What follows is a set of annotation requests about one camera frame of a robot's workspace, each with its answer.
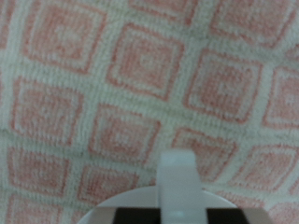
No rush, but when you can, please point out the white mug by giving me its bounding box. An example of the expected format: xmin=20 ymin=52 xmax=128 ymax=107
xmin=76 ymin=148 xmax=239 ymax=224

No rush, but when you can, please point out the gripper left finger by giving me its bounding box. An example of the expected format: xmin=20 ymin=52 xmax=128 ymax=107
xmin=111 ymin=207 xmax=163 ymax=224

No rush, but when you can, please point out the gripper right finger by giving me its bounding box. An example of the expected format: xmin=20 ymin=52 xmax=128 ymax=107
xmin=205 ymin=207 xmax=250 ymax=224

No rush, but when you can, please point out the pink checked towel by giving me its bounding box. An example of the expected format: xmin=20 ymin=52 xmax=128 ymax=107
xmin=0 ymin=0 xmax=299 ymax=224

